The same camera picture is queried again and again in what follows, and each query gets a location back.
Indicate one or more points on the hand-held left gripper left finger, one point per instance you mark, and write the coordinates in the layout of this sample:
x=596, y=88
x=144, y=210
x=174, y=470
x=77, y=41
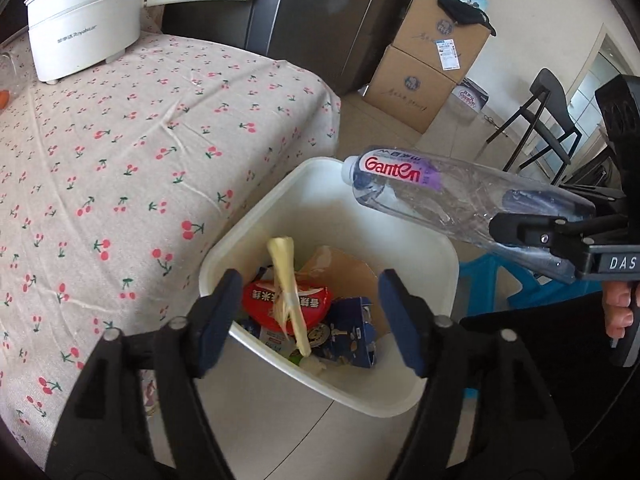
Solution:
x=225, y=310

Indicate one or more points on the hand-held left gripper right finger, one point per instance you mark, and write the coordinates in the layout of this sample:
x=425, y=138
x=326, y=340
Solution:
x=400, y=320

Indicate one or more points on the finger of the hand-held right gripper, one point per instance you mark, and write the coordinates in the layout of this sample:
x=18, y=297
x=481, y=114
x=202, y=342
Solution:
x=525, y=200
x=530, y=232

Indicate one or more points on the blue cardboard box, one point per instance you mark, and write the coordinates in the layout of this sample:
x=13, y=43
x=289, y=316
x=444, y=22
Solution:
x=350, y=330

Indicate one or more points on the red white noodle cup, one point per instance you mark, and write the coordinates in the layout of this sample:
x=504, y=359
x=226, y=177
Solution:
x=287, y=300

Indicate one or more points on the clear plastic water bottle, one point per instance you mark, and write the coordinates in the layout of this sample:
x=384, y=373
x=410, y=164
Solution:
x=400, y=180

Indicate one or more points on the white trash bin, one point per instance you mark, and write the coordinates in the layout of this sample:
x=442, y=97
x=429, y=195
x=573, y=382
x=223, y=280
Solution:
x=310, y=195

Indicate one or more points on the person's right hand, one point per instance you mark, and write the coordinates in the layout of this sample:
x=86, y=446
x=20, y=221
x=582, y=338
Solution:
x=617, y=307

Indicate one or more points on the white carton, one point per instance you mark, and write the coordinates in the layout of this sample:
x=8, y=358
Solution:
x=275, y=342

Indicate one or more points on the pale vegetable stalk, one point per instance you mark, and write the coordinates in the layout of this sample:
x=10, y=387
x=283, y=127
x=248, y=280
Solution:
x=285, y=280

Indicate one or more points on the blue plastic stool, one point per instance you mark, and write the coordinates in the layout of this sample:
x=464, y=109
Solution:
x=480, y=280

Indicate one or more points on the brown cardboard piece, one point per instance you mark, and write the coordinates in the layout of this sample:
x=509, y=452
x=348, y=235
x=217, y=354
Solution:
x=345, y=275

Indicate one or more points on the black chair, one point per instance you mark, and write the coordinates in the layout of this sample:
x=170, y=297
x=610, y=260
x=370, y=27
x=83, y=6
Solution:
x=547, y=95

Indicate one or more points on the purple white box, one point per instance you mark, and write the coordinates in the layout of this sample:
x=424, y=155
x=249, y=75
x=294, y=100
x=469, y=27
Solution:
x=470, y=95

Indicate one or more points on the plain cardboard box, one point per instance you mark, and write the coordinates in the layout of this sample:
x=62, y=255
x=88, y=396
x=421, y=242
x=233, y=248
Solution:
x=410, y=90

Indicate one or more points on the white framed glass door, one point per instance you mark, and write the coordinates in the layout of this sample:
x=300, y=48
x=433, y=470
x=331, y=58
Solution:
x=607, y=60

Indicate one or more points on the labelled cardboard box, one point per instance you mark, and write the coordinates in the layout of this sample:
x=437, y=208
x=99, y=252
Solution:
x=425, y=35

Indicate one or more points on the black cloth item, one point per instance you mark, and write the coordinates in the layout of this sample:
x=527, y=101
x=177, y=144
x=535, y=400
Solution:
x=465, y=10

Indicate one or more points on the grey refrigerator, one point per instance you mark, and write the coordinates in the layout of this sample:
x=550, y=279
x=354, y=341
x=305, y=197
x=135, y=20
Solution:
x=310, y=20

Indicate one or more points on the small orange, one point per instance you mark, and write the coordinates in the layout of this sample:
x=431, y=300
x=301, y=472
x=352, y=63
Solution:
x=3, y=100

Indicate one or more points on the white electric pot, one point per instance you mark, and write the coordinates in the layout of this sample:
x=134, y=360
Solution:
x=85, y=25

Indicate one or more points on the glass teapot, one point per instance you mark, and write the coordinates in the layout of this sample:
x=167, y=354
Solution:
x=6, y=72

